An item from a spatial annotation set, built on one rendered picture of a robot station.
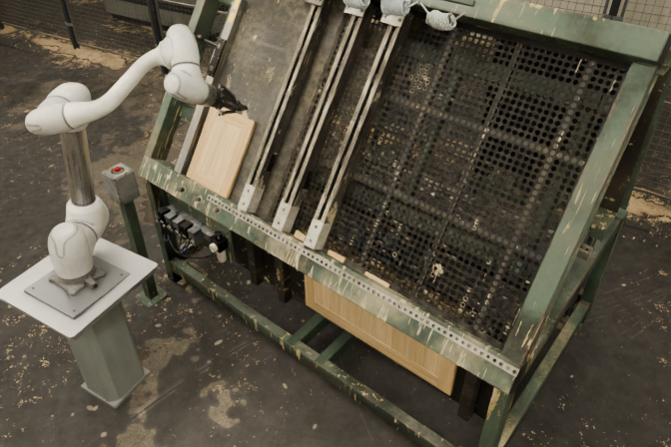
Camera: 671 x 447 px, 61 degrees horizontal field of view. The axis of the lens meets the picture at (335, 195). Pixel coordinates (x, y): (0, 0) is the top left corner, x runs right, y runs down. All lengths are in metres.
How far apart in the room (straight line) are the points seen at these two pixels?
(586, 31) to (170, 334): 2.61
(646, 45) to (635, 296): 2.17
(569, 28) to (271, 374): 2.20
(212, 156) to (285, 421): 1.38
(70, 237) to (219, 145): 0.84
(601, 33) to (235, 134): 1.69
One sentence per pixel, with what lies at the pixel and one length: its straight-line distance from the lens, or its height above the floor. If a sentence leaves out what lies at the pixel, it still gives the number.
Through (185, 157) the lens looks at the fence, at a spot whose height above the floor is 0.98.
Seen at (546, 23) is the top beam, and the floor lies 1.87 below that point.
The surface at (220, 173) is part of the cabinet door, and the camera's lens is 2.91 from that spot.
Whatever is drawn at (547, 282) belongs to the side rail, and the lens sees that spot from 2.12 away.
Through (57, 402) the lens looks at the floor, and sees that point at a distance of 3.39.
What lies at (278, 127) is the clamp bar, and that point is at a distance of 2.65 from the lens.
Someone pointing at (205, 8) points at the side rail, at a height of 1.59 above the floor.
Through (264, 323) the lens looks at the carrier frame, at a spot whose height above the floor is 0.18.
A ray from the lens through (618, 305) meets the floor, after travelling 3.88.
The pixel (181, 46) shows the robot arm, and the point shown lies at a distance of 2.16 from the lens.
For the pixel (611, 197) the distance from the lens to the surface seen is 2.76.
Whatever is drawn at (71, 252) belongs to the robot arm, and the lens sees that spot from 2.64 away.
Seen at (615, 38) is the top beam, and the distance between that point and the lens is 2.15.
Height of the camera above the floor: 2.56
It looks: 36 degrees down
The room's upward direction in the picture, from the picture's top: straight up
